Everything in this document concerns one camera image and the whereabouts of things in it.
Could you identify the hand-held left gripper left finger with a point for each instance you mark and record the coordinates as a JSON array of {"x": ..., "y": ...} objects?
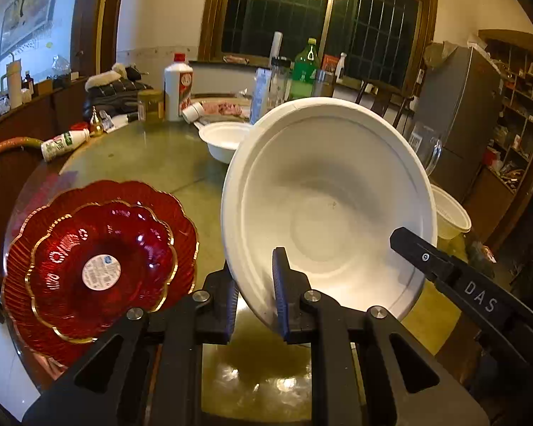
[{"x": 231, "y": 310}]

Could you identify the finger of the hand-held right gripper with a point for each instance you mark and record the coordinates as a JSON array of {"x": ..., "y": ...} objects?
[{"x": 422, "y": 255}]

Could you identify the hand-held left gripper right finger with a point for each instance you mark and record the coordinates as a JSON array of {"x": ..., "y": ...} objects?
[{"x": 280, "y": 293}]

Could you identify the ribbed white bowl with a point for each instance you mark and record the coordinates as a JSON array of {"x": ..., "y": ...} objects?
[{"x": 451, "y": 217}]

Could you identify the large white bowl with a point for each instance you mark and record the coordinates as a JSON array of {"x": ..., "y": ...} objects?
[{"x": 328, "y": 195}]

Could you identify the red glass plate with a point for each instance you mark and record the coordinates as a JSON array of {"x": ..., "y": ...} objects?
[{"x": 174, "y": 213}]

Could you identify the red plate with sticker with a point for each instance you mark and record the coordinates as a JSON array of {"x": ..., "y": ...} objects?
[{"x": 129, "y": 248}]

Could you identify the small white bowl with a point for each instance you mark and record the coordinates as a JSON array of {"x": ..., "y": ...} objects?
[{"x": 220, "y": 140}]

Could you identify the small card pack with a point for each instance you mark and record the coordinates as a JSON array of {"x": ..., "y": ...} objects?
[{"x": 484, "y": 255}]

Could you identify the glass pitcher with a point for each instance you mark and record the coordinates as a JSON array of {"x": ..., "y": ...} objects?
[{"x": 428, "y": 151}]

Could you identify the wooden chair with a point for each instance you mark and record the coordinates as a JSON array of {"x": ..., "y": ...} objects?
[{"x": 402, "y": 113}]

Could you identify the grey refrigerator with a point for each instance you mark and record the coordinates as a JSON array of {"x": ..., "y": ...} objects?
[{"x": 462, "y": 111}]

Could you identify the wooden shelf unit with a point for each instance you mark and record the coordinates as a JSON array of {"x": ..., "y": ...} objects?
[{"x": 519, "y": 97}]

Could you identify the tray of meat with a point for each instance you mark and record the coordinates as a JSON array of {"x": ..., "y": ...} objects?
[{"x": 224, "y": 108}]

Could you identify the white tube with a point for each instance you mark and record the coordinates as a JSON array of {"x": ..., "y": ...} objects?
[{"x": 258, "y": 97}]

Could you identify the steel thermos flask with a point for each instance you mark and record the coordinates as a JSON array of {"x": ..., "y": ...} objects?
[{"x": 323, "y": 84}]

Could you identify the small white cup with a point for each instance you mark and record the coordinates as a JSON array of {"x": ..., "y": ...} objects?
[{"x": 192, "y": 112}]

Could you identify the plastic bag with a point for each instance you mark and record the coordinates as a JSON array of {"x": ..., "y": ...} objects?
[{"x": 437, "y": 53}]

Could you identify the clear bottle with black lid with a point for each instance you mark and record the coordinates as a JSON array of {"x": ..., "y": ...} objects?
[{"x": 279, "y": 82}]

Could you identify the green plastic bottle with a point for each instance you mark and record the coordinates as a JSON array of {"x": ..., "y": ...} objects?
[{"x": 305, "y": 75}]

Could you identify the red box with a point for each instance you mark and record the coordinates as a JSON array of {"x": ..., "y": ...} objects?
[{"x": 328, "y": 61}]

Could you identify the white liquor bottle red label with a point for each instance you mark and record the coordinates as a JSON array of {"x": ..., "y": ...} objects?
[{"x": 177, "y": 93}]

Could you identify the gold ornament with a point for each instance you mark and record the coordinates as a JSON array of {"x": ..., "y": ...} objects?
[{"x": 96, "y": 124}]

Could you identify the small white plastic bottle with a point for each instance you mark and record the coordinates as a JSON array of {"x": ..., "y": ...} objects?
[{"x": 62, "y": 144}]

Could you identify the dark jacket with fur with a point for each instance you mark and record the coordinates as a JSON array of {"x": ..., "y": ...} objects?
[{"x": 115, "y": 91}]

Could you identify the white roll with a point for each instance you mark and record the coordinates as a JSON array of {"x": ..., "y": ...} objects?
[{"x": 276, "y": 44}]

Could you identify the white thermos mug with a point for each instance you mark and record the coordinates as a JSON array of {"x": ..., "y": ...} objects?
[{"x": 13, "y": 86}]

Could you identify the window with wooden frame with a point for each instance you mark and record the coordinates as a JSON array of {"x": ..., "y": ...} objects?
[{"x": 257, "y": 13}]

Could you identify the framed wall painting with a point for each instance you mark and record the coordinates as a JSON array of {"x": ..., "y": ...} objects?
[{"x": 29, "y": 13}]

